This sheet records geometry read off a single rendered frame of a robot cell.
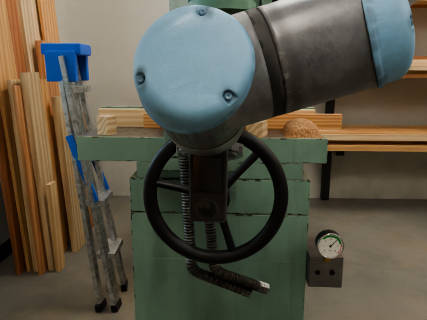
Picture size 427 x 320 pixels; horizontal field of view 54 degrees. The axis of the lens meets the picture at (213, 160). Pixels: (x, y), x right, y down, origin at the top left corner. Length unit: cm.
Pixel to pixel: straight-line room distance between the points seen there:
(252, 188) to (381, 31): 72
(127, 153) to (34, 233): 140
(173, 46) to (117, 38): 321
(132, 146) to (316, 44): 75
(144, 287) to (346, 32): 92
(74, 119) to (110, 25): 184
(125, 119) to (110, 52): 235
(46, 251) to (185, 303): 140
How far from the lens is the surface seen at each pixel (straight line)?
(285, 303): 114
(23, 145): 225
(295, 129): 101
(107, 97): 354
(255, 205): 102
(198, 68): 30
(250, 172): 100
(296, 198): 103
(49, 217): 234
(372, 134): 311
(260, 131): 99
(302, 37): 32
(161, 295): 114
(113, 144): 103
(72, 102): 178
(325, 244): 101
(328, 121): 116
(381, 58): 34
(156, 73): 31
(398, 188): 380
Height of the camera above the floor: 106
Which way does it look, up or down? 12 degrees down
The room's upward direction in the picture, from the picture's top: straight up
